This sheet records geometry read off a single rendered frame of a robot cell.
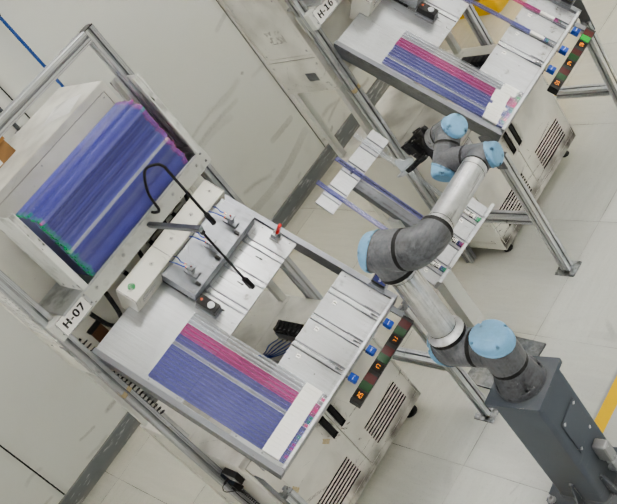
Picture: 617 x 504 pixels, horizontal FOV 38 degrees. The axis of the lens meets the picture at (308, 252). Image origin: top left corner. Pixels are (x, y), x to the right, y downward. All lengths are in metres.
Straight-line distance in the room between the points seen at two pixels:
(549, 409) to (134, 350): 1.28
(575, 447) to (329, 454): 0.92
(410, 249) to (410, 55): 1.30
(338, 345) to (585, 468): 0.84
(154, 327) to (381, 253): 0.89
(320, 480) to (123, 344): 0.90
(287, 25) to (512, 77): 0.87
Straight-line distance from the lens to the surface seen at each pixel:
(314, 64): 3.64
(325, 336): 2.91
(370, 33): 3.53
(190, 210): 3.02
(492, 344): 2.56
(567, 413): 2.80
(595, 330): 3.53
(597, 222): 3.93
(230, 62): 4.97
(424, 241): 2.33
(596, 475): 3.00
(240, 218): 3.02
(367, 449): 3.46
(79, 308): 2.85
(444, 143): 2.68
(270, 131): 5.10
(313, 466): 3.29
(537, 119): 4.08
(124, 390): 3.02
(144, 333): 2.94
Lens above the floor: 2.51
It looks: 31 degrees down
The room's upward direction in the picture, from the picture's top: 39 degrees counter-clockwise
